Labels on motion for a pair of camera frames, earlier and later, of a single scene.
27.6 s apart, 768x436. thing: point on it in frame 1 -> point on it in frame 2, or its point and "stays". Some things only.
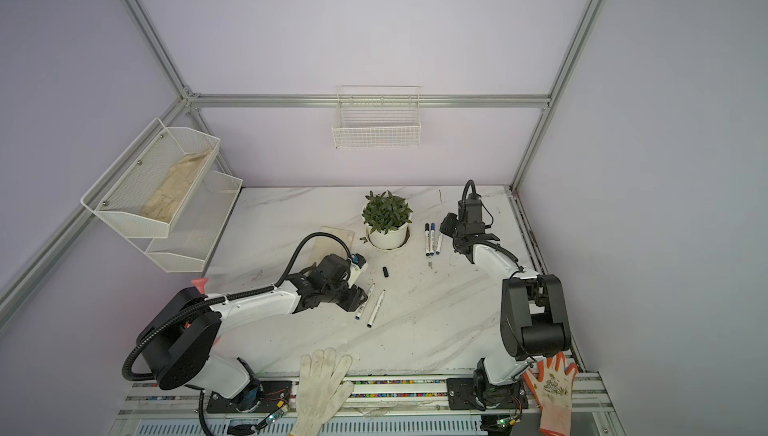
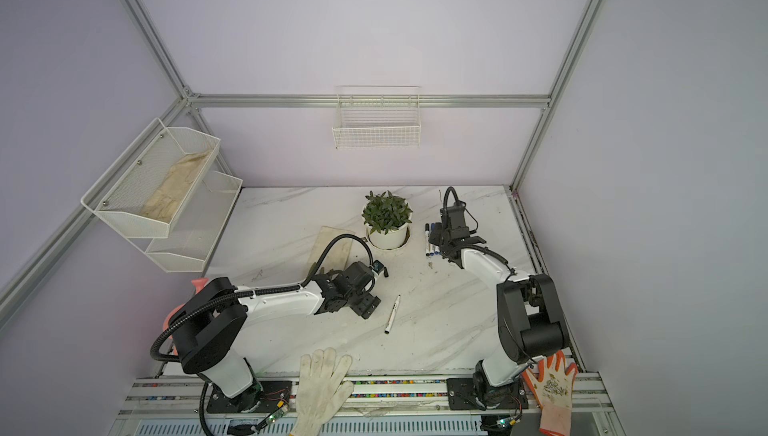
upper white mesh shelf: x=124 y=191 stays
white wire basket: x=377 y=117 stays
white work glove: x=321 y=391 stays
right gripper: x=448 y=221 -> x=435 y=229
